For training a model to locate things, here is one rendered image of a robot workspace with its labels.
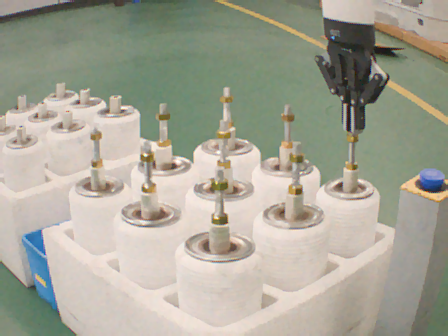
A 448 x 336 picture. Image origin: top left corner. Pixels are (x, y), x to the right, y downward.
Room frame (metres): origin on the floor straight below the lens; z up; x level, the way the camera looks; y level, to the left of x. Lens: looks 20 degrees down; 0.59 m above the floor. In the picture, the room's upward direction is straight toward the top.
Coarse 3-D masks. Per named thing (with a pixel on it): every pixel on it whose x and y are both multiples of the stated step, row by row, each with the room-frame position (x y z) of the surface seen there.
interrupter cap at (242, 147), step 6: (216, 138) 1.06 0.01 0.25; (204, 144) 1.04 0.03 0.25; (210, 144) 1.04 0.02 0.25; (216, 144) 1.04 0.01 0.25; (240, 144) 1.04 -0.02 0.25; (246, 144) 1.04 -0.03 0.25; (252, 144) 1.04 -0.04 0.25; (204, 150) 1.01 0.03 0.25; (210, 150) 1.01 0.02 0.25; (216, 150) 1.01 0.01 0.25; (228, 150) 1.02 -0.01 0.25; (234, 150) 1.01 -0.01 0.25; (240, 150) 1.01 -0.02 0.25; (246, 150) 1.01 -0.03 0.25
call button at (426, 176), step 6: (420, 174) 0.71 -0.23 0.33; (426, 174) 0.70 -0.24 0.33; (432, 174) 0.70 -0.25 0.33; (438, 174) 0.70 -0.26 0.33; (444, 174) 0.71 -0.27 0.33; (420, 180) 0.70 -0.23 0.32; (426, 180) 0.69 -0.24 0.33; (432, 180) 0.69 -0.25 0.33; (438, 180) 0.69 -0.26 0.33; (426, 186) 0.70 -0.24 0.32; (432, 186) 0.69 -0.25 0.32; (438, 186) 0.69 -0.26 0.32
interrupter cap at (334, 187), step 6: (330, 180) 0.89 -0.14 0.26; (336, 180) 0.89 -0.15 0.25; (342, 180) 0.89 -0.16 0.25; (360, 180) 0.89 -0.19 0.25; (324, 186) 0.86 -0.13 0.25; (330, 186) 0.87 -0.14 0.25; (336, 186) 0.87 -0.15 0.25; (342, 186) 0.87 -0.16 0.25; (360, 186) 0.87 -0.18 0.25; (366, 186) 0.86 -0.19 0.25; (372, 186) 0.86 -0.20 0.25; (330, 192) 0.84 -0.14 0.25; (336, 192) 0.84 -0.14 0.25; (342, 192) 0.85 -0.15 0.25; (354, 192) 0.85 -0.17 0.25; (360, 192) 0.85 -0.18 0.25; (366, 192) 0.84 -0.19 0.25; (372, 192) 0.84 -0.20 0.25; (342, 198) 0.83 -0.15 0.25; (348, 198) 0.82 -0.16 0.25; (354, 198) 0.82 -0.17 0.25; (360, 198) 0.82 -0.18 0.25
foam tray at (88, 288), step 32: (64, 224) 0.90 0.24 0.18; (64, 256) 0.82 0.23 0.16; (96, 256) 0.80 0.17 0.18; (384, 256) 0.81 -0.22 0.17; (64, 288) 0.84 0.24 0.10; (96, 288) 0.76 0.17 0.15; (128, 288) 0.72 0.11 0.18; (160, 288) 0.72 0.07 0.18; (320, 288) 0.71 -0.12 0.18; (352, 288) 0.76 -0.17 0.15; (64, 320) 0.86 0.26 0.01; (96, 320) 0.77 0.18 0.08; (128, 320) 0.71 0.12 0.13; (160, 320) 0.66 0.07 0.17; (192, 320) 0.64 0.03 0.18; (256, 320) 0.64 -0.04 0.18; (288, 320) 0.67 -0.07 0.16; (320, 320) 0.71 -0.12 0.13; (352, 320) 0.77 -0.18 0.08
